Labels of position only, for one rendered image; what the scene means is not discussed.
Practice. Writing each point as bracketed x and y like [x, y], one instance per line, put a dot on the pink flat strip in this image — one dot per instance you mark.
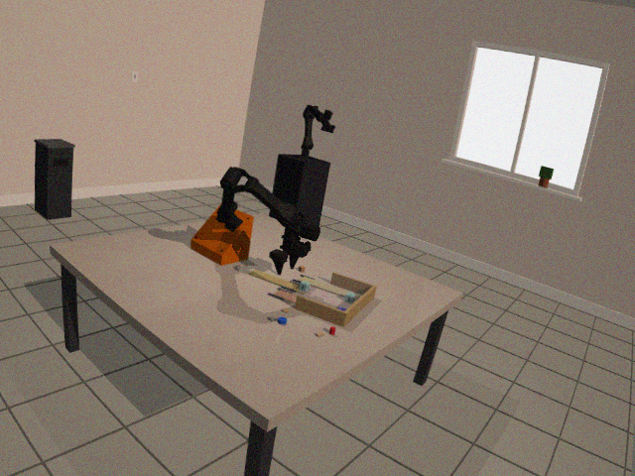
[286, 296]

